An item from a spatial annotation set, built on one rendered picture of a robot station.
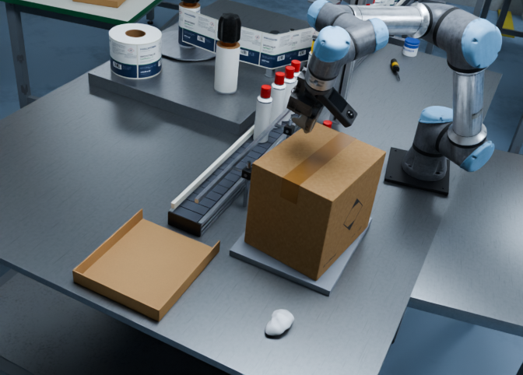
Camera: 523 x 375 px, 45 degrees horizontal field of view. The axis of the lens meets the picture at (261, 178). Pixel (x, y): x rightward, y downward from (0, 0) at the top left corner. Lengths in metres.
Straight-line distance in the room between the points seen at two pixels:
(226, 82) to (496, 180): 1.04
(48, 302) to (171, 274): 0.90
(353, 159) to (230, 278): 0.45
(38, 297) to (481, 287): 1.57
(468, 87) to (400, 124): 0.68
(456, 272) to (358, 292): 0.31
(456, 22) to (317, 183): 0.58
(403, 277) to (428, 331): 1.08
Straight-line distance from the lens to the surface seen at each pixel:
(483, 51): 1.78
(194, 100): 2.37
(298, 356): 1.54
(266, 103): 2.06
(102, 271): 1.71
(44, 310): 2.48
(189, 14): 2.68
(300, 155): 1.66
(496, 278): 1.91
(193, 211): 1.82
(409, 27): 1.77
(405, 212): 2.04
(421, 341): 2.81
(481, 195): 2.22
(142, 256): 1.74
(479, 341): 2.91
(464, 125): 1.97
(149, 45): 2.46
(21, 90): 3.83
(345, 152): 1.71
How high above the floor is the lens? 2.02
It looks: 35 degrees down
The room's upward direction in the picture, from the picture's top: 7 degrees clockwise
